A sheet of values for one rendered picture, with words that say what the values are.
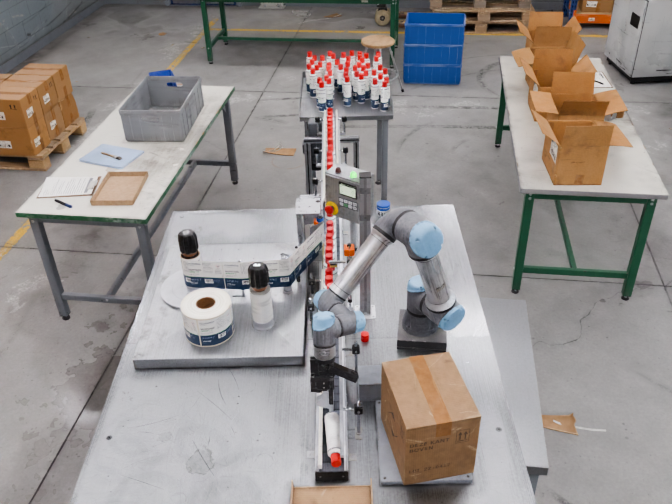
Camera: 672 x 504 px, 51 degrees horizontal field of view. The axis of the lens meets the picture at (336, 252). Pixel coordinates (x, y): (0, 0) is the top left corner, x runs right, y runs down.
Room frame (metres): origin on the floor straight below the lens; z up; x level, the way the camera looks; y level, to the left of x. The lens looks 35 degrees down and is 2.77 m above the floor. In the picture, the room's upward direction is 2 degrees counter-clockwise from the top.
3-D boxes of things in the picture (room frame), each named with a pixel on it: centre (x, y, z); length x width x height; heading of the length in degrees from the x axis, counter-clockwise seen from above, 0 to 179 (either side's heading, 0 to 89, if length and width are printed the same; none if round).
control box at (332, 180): (2.41, -0.06, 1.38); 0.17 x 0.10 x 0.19; 54
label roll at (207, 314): (2.20, 0.52, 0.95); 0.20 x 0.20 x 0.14
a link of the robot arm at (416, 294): (2.19, -0.34, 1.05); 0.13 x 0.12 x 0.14; 32
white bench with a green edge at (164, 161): (4.21, 1.24, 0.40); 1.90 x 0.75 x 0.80; 171
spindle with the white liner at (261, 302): (2.23, 0.31, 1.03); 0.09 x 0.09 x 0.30
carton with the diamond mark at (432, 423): (1.61, -0.29, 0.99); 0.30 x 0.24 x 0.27; 11
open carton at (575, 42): (4.94, -1.55, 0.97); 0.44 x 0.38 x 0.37; 86
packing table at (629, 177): (4.48, -1.61, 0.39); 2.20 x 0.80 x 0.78; 171
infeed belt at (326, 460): (2.30, 0.03, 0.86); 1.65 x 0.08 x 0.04; 179
